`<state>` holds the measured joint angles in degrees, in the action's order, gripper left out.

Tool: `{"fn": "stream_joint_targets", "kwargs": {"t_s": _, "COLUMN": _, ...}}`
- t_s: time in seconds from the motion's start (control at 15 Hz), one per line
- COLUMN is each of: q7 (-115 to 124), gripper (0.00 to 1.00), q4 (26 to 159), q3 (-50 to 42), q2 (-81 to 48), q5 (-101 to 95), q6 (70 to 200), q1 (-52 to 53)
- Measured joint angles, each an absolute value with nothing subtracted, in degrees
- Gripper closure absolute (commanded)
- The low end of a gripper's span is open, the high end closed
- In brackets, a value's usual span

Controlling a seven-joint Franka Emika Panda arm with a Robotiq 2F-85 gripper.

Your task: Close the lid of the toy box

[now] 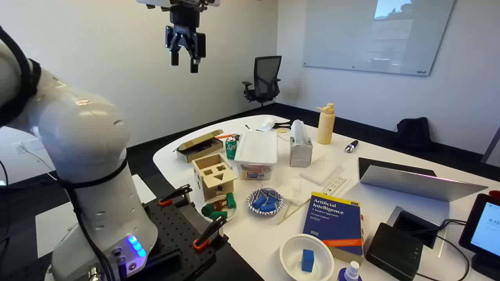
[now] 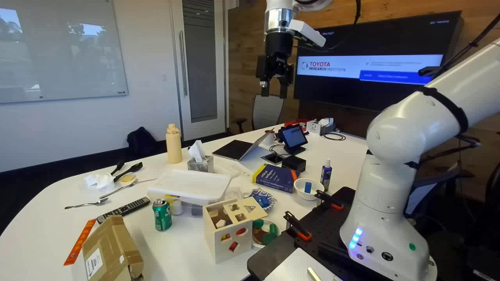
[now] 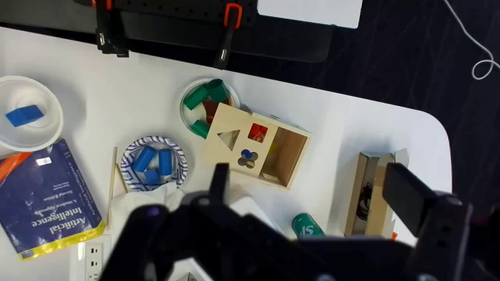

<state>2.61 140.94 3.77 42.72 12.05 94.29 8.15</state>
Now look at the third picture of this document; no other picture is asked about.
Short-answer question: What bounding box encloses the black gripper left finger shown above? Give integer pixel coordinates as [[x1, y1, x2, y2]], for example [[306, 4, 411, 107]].
[[208, 163, 231, 203]]

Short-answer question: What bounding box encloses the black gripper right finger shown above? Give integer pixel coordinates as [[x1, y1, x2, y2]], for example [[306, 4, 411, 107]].
[[381, 161, 445, 238]]

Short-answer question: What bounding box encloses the wooden lid with shape holes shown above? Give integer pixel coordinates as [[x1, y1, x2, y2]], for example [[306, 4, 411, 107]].
[[200, 102, 281, 178]]

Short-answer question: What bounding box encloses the open wooden tray box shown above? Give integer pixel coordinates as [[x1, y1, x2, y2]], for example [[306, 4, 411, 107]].
[[342, 150, 397, 239]]

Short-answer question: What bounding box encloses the wooden shape sorter toy box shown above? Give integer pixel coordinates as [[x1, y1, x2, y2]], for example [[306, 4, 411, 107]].
[[200, 102, 313, 191]]

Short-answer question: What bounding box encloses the clear plastic container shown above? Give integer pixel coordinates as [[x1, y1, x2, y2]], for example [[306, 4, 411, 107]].
[[228, 192, 286, 233]]

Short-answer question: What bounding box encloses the green wooden block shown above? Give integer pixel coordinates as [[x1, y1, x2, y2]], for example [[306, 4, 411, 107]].
[[203, 77, 231, 105], [181, 85, 211, 111], [188, 119, 213, 141]]

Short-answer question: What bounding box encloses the blue wooden block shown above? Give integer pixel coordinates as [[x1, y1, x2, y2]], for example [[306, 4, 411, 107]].
[[141, 169, 163, 188], [156, 149, 175, 177], [130, 146, 159, 174], [5, 104, 45, 128]]

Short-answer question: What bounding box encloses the white paper napkin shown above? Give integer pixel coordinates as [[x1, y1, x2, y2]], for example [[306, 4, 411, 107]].
[[111, 185, 184, 213]]

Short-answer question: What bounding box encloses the small white bowl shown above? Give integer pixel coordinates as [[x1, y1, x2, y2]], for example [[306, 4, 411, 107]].
[[177, 77, 242, 141]]

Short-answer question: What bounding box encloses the brown wooden block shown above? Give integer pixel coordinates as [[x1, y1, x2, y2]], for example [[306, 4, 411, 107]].
[[202, 99, 224, 125]]

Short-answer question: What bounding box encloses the thin wooden stick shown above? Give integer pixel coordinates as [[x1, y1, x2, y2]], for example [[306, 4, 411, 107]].
[[109, 147, 119, 202], [114, 164, 131, 196]]

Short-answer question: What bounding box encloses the green can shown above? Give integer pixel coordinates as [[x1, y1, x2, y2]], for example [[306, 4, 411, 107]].
[[291, 211, 327, 241]]

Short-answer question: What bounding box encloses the white power strip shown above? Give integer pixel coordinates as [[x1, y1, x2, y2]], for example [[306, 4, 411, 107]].
[[77, 239, 106, 281]]

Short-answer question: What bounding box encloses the black perforated mounting board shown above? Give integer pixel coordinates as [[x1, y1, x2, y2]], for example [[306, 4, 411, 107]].
[[0, 0, 338, 66]]

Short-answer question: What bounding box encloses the blue artificial intelligence textbook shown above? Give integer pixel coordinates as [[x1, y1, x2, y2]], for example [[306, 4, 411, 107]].
[[0, 138, 108, 263]]

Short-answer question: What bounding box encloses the large white bowl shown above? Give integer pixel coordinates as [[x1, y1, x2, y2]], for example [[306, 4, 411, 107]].
[[0, 75, 66, 153]]

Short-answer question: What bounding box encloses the white floor sheet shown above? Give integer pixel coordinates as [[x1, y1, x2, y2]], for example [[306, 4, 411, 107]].
[[256, 0, 364, 30]]

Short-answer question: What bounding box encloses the white cable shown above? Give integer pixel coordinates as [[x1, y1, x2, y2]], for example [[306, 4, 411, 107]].
[[442, 0, 500, 83]]

